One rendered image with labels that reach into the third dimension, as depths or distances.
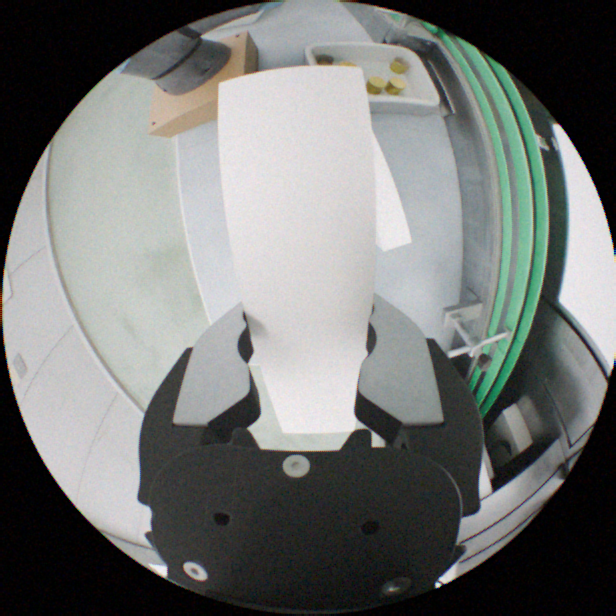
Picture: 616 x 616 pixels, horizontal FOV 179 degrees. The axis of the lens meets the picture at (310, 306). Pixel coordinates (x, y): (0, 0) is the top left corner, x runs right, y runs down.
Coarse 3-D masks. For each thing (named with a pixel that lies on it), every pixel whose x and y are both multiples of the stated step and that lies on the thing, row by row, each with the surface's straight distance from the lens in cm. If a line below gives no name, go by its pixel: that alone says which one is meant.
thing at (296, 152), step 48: (240, 96) 10; (288, 96) 10; (336, 96) 10; (240, 144) 10; (288, 144) 9; (336, 144) 9; (240, 192) 9; (288, 192) 9; (336, 192) 9; (240, 240) 10; (288, 240) 9; (336, 240) 9; (240, 288) 10; (288, 288) 10; (336, 288) 10; (288, 336) 11; (336, 336) 11; (288, 384) 14; (336, 384) 14; (288, 432) 20
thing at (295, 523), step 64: (192, 448) 6; (256, 448) 6; (384, 448) 5; (192, 512) 6; (256, 512) 5; (320, 512) 5; (384, 512) 5; (448, 512) 6; (192, 576) 6; (256, 576) 5; (320, 576) 5; (384, 576) 5
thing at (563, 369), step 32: (544, 128) 63; (544, 160) 63; (544, 288) 66; (544, 320) 67; (544, 352) 70; (576, 352) 62; (512, 384) 83; (544, 384) 73; (576, 384) 65; (544, 416) 74; (576, 416) 68; (544, 448) 78; (576, 448) 70
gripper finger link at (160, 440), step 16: (176, 368) 9; (160, 384) 9; (176, 384) 8; (160, 400) 8; (176, 400) 8; (144, 416) 8; (160, 416) 8; (144, 432) 8; (160, 432) 7; (176, 432) 7; (192, 432) 7; (208, 432) 7; (144, 448) 8; (160, 448) 7; (176, 448) 7; (144, 464) 7; (160, 464) 7; (144, 480) 7; (144, 496) 7
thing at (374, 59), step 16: (320, 48) 49; (336, 48) 50; (352, 48) 51; (368, 48) 52; (384, 48) 52; (400, 48) 54; (336, 64) 53; (368, 64) 55; (384, 64) 57; (416, 64) 53; (416, 80) 53; (368, 96) 41; (384, 96) 42; (400, 96) 52; (416, 96) 53; (432, 96) 48
